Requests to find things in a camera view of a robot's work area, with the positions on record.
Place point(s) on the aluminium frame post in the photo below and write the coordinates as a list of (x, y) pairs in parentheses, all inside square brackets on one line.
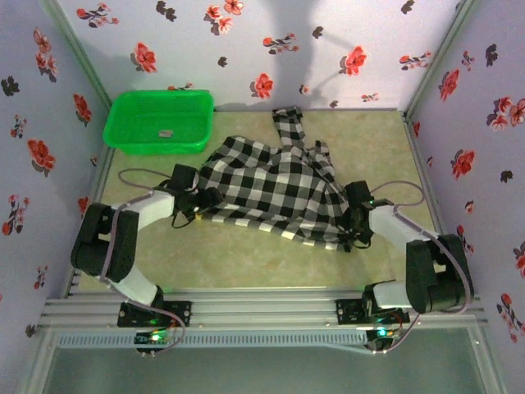
[(76, 49), (443, 53)]

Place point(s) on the aluminium mounting rail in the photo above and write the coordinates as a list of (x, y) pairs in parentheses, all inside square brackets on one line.
[(262, 305)]

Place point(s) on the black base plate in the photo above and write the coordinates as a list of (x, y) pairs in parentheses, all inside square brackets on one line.
[(180, 314), (348, 312)]

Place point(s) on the green plastic basket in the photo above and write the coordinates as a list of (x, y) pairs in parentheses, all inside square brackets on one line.
[(158, 119)]

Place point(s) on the black white checkered shirt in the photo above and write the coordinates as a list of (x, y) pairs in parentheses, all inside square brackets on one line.
[(279, 189)]

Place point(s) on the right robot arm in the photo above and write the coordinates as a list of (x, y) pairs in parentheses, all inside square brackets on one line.
[(402, 230)]

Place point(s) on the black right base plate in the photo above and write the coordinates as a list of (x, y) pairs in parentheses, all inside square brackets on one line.
[(348, 312)]

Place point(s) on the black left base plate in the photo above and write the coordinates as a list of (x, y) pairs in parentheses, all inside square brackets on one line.
[(180, 314)]

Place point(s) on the left controller circuit board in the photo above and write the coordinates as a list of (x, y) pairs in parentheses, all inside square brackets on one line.
[(153, 337)]

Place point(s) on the small label sticker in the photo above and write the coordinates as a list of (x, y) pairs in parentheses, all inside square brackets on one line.
[(165, 134)]

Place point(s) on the controller circuit board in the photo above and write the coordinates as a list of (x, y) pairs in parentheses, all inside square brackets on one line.
[(153, 337), (383, 333)]

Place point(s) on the right controller circuit board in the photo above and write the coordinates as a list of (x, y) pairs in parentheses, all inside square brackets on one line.
[(383, 333)]

